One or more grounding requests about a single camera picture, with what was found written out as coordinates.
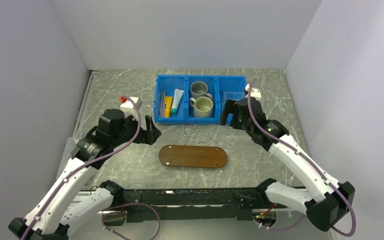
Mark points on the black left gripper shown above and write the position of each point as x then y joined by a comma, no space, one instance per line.
149,136

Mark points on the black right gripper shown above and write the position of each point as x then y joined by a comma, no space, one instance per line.
232,107

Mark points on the light green ceramic mug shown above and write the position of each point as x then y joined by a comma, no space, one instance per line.
202,106

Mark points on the brown oval wooden tray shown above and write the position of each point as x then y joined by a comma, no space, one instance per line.
192,156

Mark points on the clear glass toothbrush holder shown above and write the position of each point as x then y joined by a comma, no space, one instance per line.
231,95

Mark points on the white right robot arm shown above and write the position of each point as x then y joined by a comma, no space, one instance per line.
324,199

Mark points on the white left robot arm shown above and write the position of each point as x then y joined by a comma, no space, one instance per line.
53,218

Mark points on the grey toothbrush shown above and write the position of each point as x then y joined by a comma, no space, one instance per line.
162,105

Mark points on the white toothpaste tube green cap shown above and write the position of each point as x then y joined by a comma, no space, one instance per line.
177,97

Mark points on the blue right storage bin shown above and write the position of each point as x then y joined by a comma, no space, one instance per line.
228,83

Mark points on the blue storage bin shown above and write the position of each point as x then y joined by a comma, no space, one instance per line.
169,83
228,83
211,82

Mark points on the yellow orange tube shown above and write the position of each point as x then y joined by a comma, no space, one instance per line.
167,106

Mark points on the blue middle storage bin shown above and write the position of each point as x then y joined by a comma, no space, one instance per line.
211,82

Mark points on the grey ceramic mug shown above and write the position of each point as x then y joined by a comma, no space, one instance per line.
200,89

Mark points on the blue left storage bin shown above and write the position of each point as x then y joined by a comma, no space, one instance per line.
169,83

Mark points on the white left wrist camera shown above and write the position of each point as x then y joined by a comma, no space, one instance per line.
128,108

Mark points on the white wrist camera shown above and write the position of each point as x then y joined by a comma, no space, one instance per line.
253,93
128,108

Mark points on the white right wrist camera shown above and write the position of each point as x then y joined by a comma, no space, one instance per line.
253,93

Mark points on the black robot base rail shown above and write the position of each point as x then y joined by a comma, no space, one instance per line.
139,205

